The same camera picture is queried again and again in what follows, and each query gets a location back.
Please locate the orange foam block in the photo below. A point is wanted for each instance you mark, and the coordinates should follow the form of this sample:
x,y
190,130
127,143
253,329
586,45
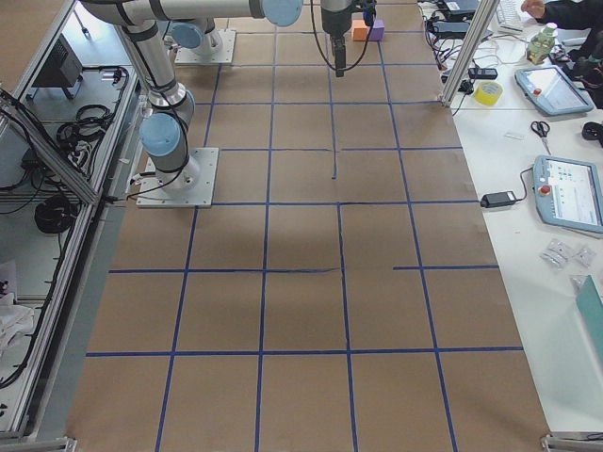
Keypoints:
x,y
359,30

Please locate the person hand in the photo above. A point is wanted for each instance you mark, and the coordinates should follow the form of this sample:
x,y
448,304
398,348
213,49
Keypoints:
x,y
536,9

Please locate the purple foam block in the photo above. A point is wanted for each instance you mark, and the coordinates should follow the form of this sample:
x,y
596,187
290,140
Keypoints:
x,y
377,31

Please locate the yellow tape roll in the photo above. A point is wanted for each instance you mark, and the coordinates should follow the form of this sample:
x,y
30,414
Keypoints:
x,y
488,92

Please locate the green toy figure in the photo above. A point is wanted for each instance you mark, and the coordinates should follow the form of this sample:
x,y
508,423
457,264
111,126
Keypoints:
x,y
541,44

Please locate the teach pendant near scissors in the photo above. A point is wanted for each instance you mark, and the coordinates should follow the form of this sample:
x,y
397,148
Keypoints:
x,y
552,92

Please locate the black power adapter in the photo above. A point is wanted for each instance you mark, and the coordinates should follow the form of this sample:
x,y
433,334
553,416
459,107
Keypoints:
x,y
498,199

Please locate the brown paper mat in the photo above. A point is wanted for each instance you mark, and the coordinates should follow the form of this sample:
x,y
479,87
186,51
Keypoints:
x,y
340,294

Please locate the teach pendant with red button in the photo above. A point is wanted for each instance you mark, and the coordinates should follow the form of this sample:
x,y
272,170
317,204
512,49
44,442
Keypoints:
x,y
568,193

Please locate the black control box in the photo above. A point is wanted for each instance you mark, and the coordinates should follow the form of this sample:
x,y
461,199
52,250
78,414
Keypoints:
x,y
62,69

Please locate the plastic bag of screws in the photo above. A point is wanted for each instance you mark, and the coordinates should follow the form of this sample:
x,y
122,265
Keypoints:
x,y
557,253

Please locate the teal board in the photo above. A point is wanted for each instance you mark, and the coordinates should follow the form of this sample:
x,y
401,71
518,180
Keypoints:
x,y
590,307

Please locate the aluminium frame post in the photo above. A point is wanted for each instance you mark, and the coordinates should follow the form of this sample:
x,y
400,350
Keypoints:
x,y
482,18

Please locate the black handled scissors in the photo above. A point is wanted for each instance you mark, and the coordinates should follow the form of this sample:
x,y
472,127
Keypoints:
x,y
541,129

